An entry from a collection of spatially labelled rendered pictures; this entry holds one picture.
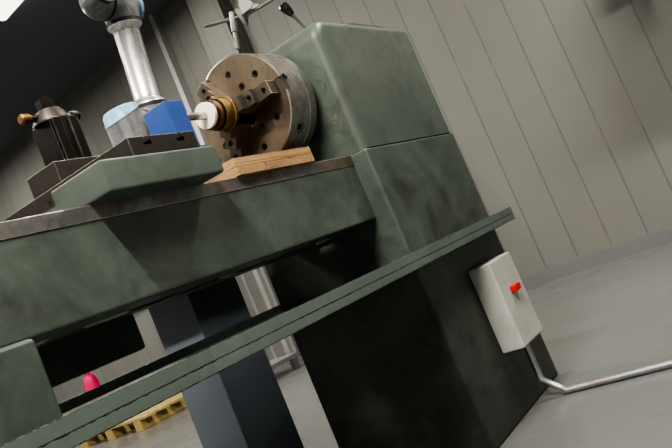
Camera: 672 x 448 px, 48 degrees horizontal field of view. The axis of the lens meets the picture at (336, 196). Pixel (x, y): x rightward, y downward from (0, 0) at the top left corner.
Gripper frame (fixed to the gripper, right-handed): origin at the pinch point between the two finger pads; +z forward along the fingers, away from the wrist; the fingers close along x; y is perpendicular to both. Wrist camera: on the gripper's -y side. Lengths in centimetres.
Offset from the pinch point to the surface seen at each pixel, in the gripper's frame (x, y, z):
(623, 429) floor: -27, 80, 127
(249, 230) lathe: -66, 21, 60
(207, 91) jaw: -31.0, -0.4, 22.2
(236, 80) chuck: -26.0, 6.2, 21.1
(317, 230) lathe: -43, 26, 65
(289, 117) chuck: -28.4, 19.6, 35.2
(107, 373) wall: 401, -457, 180
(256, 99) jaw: -32.4, 13.8, 28.6
